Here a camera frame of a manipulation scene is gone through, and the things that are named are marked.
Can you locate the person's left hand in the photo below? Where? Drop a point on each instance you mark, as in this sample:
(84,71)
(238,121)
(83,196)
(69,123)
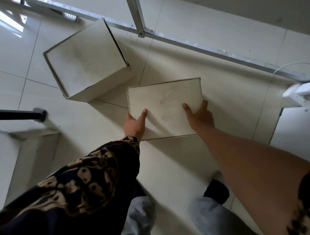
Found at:
(134,127)

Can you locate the person's right hand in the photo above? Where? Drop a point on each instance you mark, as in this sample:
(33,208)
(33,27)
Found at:
(201,119)

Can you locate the person's left thumb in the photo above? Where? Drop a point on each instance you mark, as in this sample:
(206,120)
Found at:
(143,116)

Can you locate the person's right thumb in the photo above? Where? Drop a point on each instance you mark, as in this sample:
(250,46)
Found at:
(188,111)

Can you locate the person's left forearm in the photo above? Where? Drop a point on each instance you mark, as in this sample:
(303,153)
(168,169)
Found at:
(113,164)

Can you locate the person's right forearm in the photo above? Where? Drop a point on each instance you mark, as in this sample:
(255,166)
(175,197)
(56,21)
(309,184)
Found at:
(247,169)

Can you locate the large white cardboard box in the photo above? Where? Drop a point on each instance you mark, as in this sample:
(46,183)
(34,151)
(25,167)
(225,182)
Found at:
(84,60)

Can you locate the black shoe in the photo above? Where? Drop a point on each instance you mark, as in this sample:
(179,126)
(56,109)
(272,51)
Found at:
(216,191)

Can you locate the white cabinet panel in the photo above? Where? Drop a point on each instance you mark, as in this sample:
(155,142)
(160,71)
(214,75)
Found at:
(291,130)

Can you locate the grey trousers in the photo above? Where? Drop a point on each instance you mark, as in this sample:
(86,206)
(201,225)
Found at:
(210,218)

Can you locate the white plastic device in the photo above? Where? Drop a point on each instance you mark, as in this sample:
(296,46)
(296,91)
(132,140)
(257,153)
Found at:
(296,94)

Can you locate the black bar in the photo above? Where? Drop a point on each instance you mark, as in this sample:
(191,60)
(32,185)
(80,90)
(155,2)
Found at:
(21,114)

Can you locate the white low furniture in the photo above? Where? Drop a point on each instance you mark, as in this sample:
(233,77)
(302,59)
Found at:
(21,159)

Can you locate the dark patterned shirt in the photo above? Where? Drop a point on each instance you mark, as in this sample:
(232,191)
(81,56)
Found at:
(48,205)

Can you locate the silver metal frame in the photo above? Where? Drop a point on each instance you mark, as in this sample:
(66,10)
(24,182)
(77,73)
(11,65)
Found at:
(184,43)

